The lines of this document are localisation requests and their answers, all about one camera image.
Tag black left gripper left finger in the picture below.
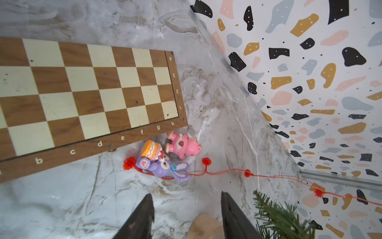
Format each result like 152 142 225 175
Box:
113 194 155 239

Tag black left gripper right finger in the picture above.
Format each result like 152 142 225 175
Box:
221 192 262 239

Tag wooden tree base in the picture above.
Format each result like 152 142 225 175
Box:
186 214 225 239

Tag wooden folding chess board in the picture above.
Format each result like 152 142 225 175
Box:
1 37 188 182

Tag small green christmas tree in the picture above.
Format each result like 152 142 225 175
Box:
254 190 315 239

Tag purple bunny toy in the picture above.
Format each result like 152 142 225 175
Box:
135 140 191 182

